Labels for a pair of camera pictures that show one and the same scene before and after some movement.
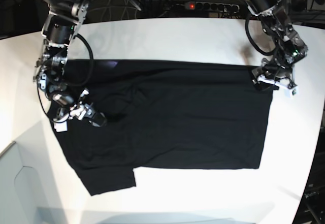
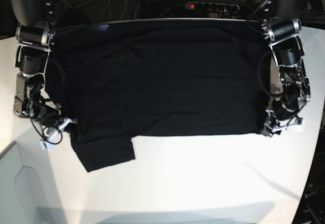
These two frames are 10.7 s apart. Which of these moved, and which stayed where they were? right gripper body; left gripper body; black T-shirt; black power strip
Moved: left gripper body; black T-shirt; right gripper body
Stayed: black power strip
